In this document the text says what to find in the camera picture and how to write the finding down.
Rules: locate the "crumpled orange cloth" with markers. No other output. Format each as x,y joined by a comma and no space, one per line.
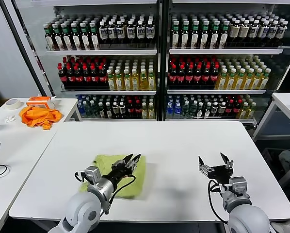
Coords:
38,116

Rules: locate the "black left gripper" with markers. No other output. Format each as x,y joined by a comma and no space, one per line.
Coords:
119,172

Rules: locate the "green cap brown drink bottle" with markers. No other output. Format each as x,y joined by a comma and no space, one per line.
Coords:
175,36
204,36
75,38
94,38
195,36
85,38
223,36
185,36
214,36
57,38
66,38
48,38

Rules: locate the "white side table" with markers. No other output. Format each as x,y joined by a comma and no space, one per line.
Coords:
67,104
286,102

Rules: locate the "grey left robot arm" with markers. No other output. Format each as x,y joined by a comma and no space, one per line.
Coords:
84,211

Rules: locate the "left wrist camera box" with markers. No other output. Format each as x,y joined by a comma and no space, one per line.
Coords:
92,173

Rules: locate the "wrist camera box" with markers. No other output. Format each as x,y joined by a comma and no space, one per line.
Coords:
238,185
92,173

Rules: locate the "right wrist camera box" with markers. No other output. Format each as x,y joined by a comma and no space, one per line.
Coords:
238,185

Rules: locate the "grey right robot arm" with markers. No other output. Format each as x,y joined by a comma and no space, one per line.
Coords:
249,218

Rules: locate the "green printed T-shirt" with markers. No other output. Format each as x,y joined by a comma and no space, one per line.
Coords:
137,177

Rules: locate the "small white plastic piece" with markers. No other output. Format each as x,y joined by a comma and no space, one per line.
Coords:
10,118

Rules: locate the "drink display cabinet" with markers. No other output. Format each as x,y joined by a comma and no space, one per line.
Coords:
220,51
99,52

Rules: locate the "small blue water bottle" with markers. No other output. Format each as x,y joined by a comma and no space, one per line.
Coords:
170,111
81,109
178,111

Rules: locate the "orange and white box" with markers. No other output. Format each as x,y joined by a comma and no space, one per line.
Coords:
39,102

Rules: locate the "small yellow drink bottle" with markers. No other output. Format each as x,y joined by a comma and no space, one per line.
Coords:
244,111
151,112
145,112
251,111

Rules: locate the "masking tape roll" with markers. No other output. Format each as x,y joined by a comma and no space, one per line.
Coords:
12,104

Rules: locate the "black cabinet door frame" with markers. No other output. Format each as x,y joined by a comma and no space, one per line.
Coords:
25,48

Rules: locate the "small green tinted bottle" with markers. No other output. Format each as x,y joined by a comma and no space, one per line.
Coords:
88,110
193,110
185,110

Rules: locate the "small red label cola bottle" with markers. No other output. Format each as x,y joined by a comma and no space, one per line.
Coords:
131,111
138,111
236,110
229,110

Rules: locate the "blue label dark drink bottle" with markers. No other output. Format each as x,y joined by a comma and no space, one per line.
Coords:
281,32
131,32
263,32
103,32
112,32
121,32
253,31
140,32
272,32
150,32

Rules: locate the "black plastic crate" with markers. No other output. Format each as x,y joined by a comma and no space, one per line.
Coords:
269,155

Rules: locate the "beige label dark drink bottle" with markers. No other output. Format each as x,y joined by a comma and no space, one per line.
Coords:
234,31
244,31

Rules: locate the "small dark drink bottle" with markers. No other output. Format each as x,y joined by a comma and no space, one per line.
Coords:
122,111
115,111
108,111
222,110
214,110
101,111
200,111
207,111

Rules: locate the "red cap cola bottle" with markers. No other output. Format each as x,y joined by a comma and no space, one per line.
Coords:
181,78
87,78
71,78
95,78
206,78
62,78
103,78
189,78
214,78
79,78
172,78
197,78

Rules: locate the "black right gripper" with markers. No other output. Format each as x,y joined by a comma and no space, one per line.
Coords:
221,173

